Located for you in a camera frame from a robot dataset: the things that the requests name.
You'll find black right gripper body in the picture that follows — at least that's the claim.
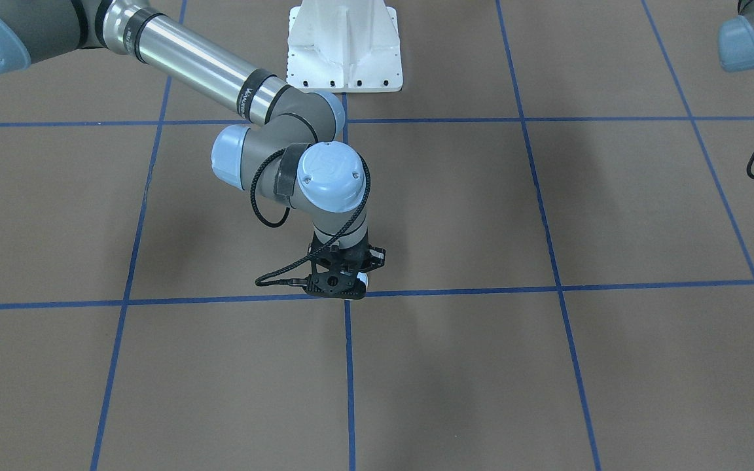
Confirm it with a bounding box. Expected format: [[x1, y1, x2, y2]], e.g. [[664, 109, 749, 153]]
[[310, 242, 386, 275]]

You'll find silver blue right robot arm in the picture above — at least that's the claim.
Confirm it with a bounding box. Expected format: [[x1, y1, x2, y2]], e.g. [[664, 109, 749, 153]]
[[0, 1, 385, 287]]

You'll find white camera pedestal base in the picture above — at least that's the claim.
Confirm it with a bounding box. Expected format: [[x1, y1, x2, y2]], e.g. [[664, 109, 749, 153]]
[[285, 1, 404, 94]]

